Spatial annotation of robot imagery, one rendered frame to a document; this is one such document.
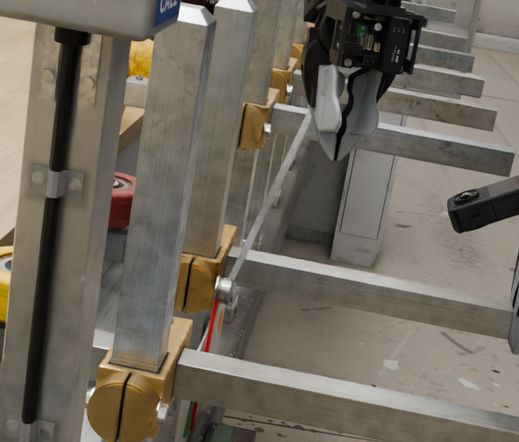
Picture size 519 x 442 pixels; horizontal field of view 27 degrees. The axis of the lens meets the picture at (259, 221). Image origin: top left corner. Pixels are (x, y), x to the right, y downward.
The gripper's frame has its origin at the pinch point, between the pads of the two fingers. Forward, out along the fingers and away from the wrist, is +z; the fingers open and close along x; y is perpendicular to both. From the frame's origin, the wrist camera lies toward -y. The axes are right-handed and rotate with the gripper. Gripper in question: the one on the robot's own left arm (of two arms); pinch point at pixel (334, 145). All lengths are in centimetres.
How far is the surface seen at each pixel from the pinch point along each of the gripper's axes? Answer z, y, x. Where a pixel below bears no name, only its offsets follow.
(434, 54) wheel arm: 3, -89, 46
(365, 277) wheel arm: 12.7, 1.1, 5.2
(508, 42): 83, -794, 415
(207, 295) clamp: 14.3, 4.1, -11.1
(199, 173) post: 3.7, 0.7, -12.7
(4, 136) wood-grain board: 8.1, -23.4, -29.6
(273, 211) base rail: 28, -67, 15
